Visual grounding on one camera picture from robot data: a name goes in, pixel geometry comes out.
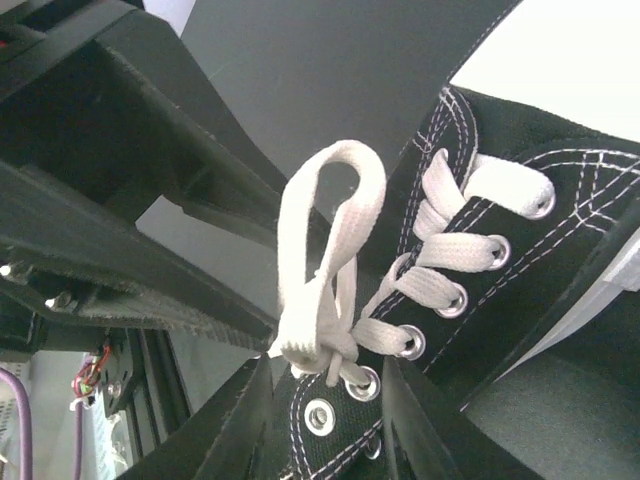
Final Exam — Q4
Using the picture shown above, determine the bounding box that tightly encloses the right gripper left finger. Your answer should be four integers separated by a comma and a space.
120, 354, 273, 480

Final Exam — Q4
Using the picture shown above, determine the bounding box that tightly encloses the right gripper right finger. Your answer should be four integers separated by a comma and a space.
382, 357, 540, 480

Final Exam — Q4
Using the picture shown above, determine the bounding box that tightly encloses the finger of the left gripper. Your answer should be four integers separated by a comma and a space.
1, 164, 275, 350

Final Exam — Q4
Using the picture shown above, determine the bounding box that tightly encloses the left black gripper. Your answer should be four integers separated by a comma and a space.
1, 1, 286, 248

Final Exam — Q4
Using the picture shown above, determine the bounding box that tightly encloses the white shoelace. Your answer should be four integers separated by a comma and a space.
269, 140, 555, 388

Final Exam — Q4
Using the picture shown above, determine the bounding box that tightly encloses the black sneaker white sole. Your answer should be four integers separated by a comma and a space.
272, 0, 640, 480

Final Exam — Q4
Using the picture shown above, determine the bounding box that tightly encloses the black aluminium mounting rail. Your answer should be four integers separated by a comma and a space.
101, 329, 191, 462

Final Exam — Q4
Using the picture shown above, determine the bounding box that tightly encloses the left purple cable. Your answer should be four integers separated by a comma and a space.
0, 367, 36, 480

